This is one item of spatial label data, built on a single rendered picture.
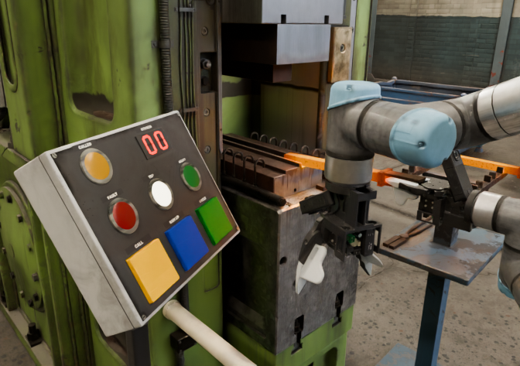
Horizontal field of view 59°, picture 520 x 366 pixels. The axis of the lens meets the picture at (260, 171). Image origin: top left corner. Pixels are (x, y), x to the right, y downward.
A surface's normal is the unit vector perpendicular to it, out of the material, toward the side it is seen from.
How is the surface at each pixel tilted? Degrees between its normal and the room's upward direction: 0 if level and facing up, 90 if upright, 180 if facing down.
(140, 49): 90
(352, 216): 90
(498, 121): 110
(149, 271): 60
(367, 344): 0
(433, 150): 90
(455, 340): 0
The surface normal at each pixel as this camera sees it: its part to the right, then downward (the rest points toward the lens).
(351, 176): -0.01, 0.33
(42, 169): -0.38, 0.29
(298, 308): 0.68, 0.24
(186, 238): 0.81, -0.36
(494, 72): -0.76, 0.19
